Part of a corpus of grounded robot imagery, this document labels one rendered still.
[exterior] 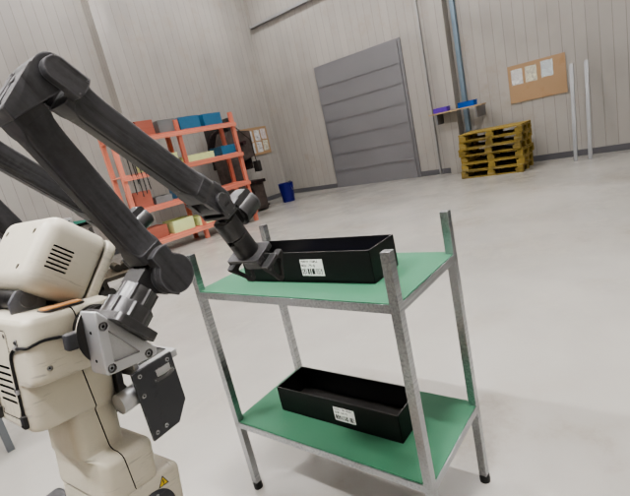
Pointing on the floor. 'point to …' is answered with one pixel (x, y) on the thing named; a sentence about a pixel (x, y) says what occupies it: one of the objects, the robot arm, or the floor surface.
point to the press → (237, 161)
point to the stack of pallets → (474, 158)
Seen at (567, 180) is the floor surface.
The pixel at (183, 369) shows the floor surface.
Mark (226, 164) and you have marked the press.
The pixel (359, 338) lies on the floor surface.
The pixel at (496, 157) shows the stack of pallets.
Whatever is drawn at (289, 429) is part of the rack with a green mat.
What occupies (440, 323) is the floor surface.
